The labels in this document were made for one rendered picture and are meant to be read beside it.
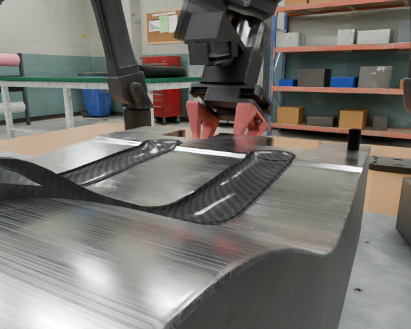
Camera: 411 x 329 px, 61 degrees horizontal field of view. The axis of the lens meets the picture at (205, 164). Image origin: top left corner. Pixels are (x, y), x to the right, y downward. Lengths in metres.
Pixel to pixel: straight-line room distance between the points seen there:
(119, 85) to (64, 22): 7.63
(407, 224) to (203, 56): 0.27
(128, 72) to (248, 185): 0.59
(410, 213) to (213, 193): 0.21
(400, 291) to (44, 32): 7.95
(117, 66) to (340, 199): 0.64
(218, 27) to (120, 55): 0.41
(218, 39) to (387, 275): 0.28
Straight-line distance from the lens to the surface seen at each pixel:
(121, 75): 0.79
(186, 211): 0.20
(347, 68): 5.76
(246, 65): 0.46
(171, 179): 0.24
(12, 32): 7.73
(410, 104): 0.65
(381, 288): 0.31
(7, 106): 5.13
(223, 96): 0.45
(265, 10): 0.50
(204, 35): 0.42
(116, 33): 0.80
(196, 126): 0.46
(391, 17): 5.73
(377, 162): 0.66
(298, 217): 0.19
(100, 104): 7.87
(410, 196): 0.38
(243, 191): 0.23
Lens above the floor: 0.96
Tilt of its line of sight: 15 degrees down
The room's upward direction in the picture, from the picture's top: straight up
